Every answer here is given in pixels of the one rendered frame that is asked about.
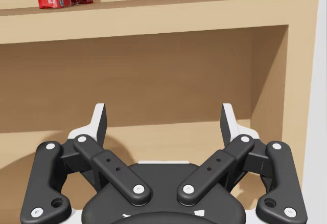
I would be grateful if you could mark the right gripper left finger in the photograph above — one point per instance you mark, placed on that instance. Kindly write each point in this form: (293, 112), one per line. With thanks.
(48, 173)

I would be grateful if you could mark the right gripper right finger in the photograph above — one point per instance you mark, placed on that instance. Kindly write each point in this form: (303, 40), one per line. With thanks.
(278, 173)

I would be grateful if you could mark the pale wooden shelf unit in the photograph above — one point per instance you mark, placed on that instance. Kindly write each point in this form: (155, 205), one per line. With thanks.
(158, 70)

